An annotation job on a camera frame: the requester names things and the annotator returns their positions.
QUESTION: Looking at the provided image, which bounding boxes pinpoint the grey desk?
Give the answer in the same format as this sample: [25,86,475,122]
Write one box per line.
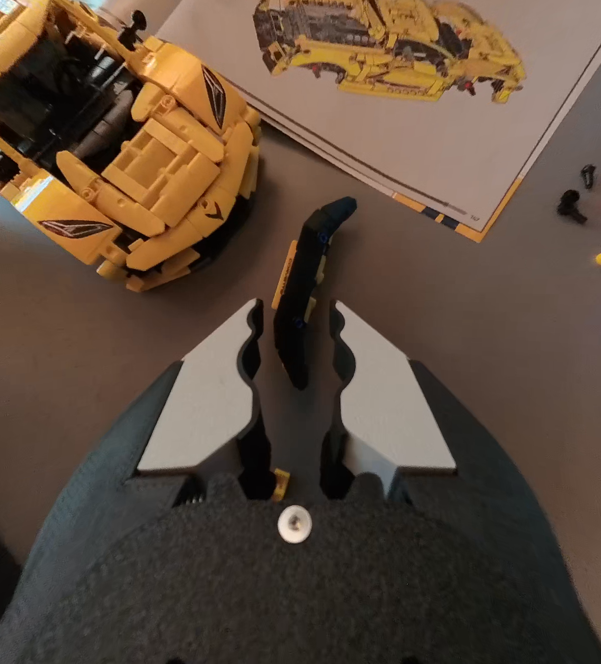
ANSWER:
[0,119,601,571]

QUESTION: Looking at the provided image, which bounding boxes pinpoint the open building instruction booklet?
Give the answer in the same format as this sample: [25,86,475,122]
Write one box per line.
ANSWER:
[155,0,601,243]

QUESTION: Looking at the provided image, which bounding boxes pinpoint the yellow black brick side assembly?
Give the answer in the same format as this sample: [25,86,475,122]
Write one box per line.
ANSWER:
[272,196,358,391]

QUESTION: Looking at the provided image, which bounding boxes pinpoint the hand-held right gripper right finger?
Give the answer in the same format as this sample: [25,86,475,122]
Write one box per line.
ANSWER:
[320,299,458,501]

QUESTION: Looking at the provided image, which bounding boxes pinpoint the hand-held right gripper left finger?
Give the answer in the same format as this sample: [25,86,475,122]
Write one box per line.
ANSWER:
[136,298,278,500]

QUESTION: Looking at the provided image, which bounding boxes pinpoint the yellow toy brick car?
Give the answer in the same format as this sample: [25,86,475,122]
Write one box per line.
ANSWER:
[0,0,262,292]

